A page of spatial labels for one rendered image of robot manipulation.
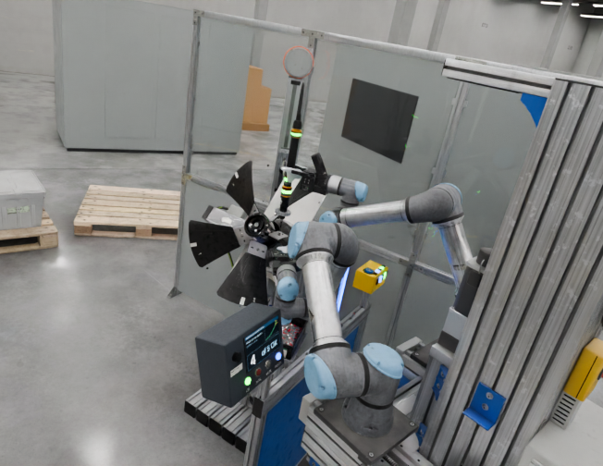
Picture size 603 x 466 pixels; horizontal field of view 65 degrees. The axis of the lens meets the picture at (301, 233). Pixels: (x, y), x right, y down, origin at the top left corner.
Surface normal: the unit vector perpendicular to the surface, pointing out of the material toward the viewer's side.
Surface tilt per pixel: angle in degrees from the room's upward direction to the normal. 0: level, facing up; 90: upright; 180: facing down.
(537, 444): 0
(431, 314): 90
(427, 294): 90
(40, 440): 0
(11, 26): 90
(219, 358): 90
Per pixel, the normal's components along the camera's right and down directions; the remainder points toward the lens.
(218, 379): -0.53, 0.25
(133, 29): 0.50, 0.42
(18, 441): 0.17, -0.91
